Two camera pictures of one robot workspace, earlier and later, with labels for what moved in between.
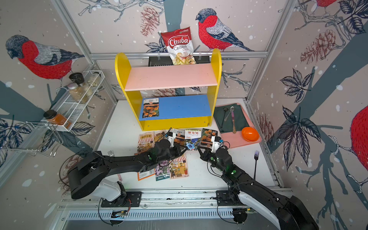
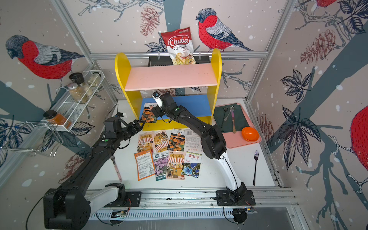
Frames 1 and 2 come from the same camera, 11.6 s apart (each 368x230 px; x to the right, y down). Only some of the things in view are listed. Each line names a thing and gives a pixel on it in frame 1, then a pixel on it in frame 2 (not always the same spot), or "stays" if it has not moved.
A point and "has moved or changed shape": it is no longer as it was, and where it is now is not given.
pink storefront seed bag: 145,141 stays
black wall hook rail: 167,60 stays
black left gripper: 177,147 -> 134,130
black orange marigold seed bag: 180,133 stays
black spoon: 224,109 stays
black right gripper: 207,153 -> 156,110
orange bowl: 250,133 stays
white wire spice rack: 69,112 stays
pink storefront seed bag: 178,167 stays
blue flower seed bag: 192,139 -> 191,166
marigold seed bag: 151,108 has moved or changed shape
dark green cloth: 230,118 stays
